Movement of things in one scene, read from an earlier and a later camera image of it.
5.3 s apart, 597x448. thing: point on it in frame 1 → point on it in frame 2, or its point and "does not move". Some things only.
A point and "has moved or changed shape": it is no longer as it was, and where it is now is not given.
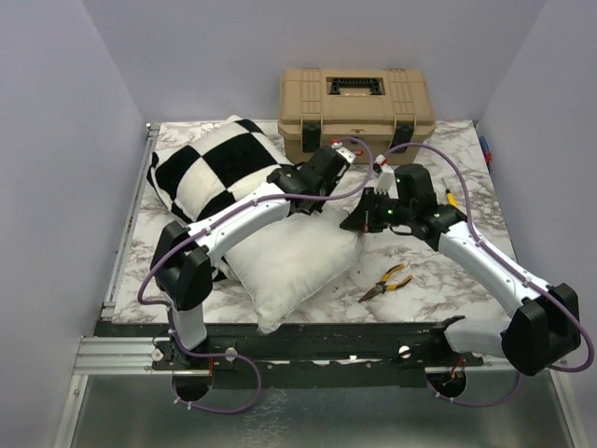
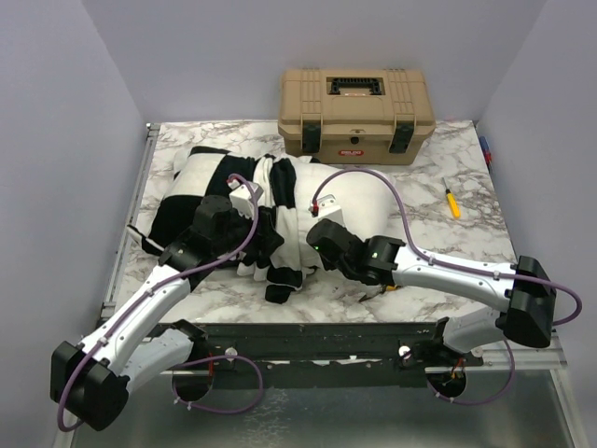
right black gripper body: (380, 211) → (333, 263)
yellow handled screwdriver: (451, 198) does not move
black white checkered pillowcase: (201, 175) → (202, 172)
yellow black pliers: (381, 287) does not move
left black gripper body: (326, 189) → (241, 229)
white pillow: (280, 266) has moved or changed shape
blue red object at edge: (486, 151) does not move
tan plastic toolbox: (370, 112) does not move
